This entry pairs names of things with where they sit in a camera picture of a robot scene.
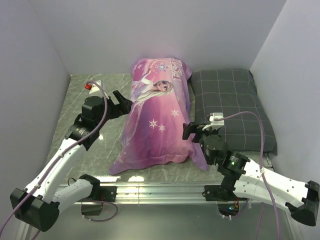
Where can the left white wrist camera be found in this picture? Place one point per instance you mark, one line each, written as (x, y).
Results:
(95, 88)

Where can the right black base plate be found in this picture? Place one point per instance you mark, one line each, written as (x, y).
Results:
(218, 194)

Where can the aluminium mounting rail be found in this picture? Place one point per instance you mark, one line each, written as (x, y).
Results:
(166, 212)

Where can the pink princess print pillowcase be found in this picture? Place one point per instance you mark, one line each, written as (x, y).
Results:
(153, 131)

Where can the grey checked pillow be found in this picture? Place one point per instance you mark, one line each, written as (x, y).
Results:
(233, 92)

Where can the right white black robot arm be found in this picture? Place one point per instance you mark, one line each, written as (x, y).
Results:
(246, 179)

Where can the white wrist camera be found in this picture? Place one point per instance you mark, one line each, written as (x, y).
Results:
(216, 121)
(95, 88)

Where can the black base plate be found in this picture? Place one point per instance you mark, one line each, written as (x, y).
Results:
(218, 194)
(106, 194)

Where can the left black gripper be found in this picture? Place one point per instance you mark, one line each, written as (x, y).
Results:
(123, 107)

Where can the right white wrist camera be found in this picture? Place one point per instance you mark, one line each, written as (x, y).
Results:
(216, 121)

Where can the black box under rail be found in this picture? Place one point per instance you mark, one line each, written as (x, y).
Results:
(91, 209)

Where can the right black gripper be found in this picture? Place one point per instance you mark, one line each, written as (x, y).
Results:
(198, 130)

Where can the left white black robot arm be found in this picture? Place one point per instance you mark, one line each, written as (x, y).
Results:
(40, 203)

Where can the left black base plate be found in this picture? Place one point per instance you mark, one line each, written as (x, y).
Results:
(106, 194)

